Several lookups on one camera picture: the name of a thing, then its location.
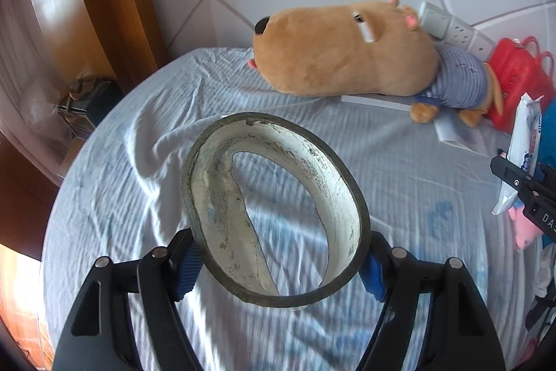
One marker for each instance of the red plastic toy case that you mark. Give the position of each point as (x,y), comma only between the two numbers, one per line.
(517,71)

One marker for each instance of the white wet wipes packet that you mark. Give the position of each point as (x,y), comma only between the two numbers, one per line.
(527,136)

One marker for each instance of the grey tape roll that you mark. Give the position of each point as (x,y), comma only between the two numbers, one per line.
(208,188)

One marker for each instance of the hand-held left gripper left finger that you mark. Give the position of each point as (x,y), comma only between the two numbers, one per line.
(189,273)

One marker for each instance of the pink pig plush toy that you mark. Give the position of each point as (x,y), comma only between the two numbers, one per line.
(527,227)

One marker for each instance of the dark gift box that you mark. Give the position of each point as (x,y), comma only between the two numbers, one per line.
(93,106)

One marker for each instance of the white paper sheet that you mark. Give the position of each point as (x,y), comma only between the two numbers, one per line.
(456,134)

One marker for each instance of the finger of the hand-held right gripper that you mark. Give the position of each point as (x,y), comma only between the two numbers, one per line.
(514,179)

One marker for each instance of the white curtain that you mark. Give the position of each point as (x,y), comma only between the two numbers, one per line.
(17,62)

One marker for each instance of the brown capybara plush toy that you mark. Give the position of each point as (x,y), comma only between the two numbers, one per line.
(339,49)

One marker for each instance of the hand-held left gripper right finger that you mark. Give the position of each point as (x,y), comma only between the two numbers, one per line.
(373,279)

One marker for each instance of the pale blue bed sheet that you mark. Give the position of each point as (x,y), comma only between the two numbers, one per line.
(130,179)

